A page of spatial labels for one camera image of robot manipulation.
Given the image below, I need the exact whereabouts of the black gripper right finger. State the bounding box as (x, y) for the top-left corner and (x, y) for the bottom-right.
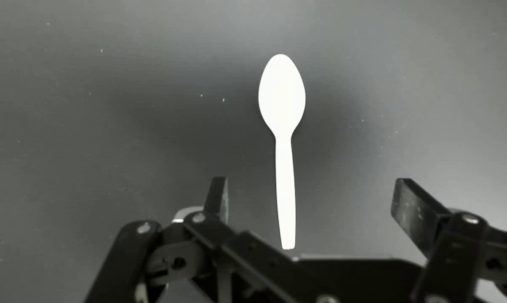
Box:
(390, 178), (451, 257)

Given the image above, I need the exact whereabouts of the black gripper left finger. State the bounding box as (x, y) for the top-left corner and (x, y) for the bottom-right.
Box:
(203, 176), (228, 224)

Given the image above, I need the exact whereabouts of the white plastic spoon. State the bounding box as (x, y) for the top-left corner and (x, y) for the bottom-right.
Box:
(257, 54), (306, 249)

